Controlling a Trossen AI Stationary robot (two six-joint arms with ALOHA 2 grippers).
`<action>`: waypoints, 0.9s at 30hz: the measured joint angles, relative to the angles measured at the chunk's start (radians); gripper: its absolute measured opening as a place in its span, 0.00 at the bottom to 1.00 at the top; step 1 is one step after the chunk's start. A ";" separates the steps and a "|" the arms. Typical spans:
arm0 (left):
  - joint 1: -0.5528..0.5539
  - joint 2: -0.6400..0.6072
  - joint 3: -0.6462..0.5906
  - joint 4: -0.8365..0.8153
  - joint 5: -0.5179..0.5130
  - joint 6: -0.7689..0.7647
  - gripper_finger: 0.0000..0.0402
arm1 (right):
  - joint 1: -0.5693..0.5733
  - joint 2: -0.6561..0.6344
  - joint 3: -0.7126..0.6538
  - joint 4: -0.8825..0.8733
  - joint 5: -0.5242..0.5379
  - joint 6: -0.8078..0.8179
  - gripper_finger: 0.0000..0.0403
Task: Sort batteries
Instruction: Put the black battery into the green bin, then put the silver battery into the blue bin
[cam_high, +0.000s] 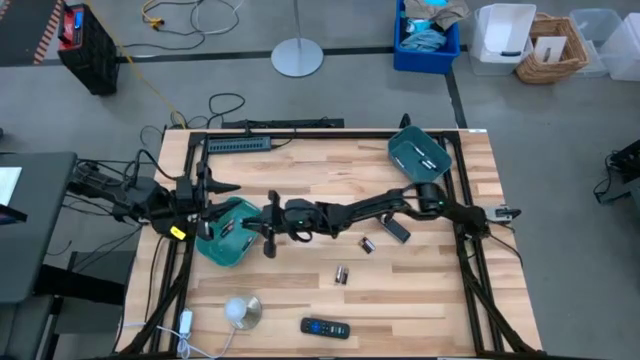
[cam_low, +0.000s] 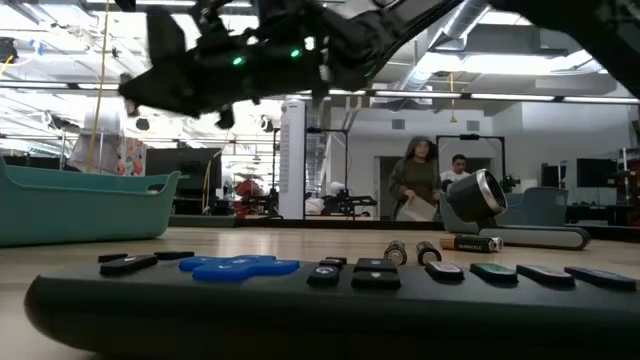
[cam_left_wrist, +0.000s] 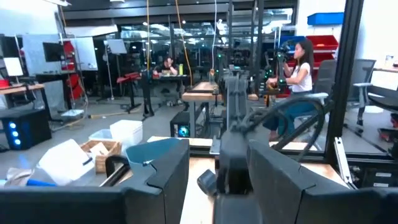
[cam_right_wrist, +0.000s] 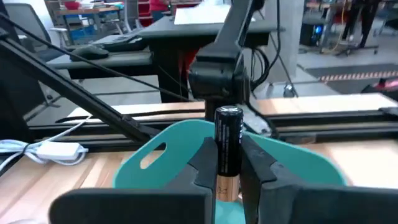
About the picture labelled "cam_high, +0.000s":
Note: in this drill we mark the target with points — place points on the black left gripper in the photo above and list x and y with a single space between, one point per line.
185 205

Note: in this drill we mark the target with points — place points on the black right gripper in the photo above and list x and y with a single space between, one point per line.
300 220

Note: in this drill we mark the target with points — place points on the black copper AA battery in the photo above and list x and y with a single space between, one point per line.
227 227
363 243
247 243

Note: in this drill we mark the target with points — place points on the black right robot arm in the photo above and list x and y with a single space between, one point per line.
370 207

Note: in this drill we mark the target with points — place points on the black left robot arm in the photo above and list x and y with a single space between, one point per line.
145 197

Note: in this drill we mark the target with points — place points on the teal plastic bin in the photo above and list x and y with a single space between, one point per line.
220 250
410 172

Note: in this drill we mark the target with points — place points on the yellow tape tag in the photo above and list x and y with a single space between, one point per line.
177 232

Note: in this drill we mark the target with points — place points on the black USB hub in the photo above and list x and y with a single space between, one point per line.
239 145

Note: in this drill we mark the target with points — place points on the black table clamp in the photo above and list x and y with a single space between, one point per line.
247 129
404 121

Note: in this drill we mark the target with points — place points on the black remote control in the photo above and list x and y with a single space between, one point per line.
325 328

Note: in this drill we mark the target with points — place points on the white floor stand disc base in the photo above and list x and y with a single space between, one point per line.
297 57

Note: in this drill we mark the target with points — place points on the black desk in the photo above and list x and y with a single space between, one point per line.
35 240

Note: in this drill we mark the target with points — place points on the white paper sheet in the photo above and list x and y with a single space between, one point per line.
7 185

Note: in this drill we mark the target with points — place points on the blue plastic crate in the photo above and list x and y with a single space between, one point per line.
425 62

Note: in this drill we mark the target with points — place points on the grey-blue cloth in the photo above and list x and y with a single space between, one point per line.
422 40

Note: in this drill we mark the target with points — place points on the black hazard-striped floor mat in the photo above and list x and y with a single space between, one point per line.
25 30

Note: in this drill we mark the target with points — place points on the brown cloth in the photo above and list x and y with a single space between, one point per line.
435 11

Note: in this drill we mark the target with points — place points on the white plastic bin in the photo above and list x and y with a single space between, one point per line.
500 30

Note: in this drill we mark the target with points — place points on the white paper card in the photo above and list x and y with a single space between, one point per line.
550 48

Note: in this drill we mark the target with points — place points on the wicker basket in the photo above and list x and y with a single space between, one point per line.
575 60

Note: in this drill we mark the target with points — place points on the clear plastic bin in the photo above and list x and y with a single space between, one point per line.
597 25
625 50

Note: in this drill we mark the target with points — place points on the black aluminium table frame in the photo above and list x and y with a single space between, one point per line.
350 134

